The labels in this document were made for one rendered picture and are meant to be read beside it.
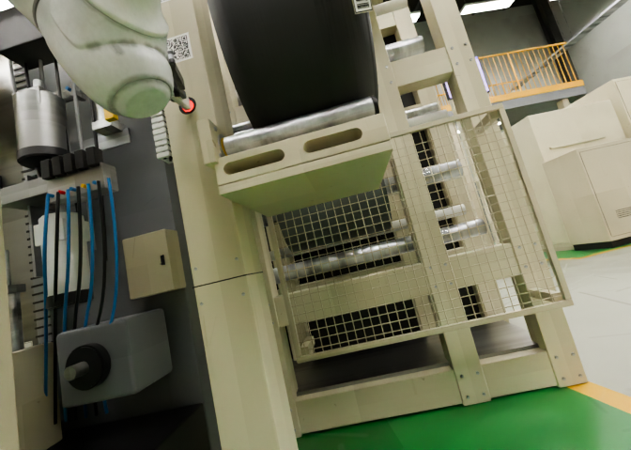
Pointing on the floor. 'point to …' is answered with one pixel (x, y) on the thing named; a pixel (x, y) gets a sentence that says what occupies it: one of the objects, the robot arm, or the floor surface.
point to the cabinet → (593, 193)
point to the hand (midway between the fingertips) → (179, 98)
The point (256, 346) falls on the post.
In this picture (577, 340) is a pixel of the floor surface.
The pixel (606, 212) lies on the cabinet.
